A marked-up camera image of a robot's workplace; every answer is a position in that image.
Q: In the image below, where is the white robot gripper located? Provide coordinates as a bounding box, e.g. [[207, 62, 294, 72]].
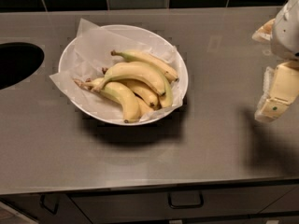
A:
[[251, 0, 299, 122]]

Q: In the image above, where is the curved yellow banana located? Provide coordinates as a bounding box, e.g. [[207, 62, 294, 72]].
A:
[[93, 62, 174, 108]]

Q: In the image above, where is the middle yellow banana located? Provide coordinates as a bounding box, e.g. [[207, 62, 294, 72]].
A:
[[124, 79, 159, 108]]

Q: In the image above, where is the small bottom yellow banana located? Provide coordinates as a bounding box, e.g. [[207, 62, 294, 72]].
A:
[[136, 97, 153, 115]]

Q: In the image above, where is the back yellow banana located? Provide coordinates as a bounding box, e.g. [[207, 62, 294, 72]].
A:
[[110, 49, 178, 82]]

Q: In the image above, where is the white ceramic bowl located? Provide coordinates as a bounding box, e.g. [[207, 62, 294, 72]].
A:
[[57, 23, 190, 127]]

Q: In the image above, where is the front left yellow banana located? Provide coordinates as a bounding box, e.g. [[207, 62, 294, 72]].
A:
[[73, 77, 141, 123]]

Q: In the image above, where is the grey drawer front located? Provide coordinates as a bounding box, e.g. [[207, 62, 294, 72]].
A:
[[72, 185, 299, 224]]

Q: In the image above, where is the white paper liner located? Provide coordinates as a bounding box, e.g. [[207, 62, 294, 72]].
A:
[[49, 18, 184, 124]]

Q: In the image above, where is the grey left cabinet door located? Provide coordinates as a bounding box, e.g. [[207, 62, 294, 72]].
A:
[[1, 194, 92, 224]]

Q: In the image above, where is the black drawer handle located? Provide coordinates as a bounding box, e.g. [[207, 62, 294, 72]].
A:
[[167, 191, 204, 209]]

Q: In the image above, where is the black left cabinet handle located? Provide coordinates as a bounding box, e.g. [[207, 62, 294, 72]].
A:
[[39, 194, 60, 216]]

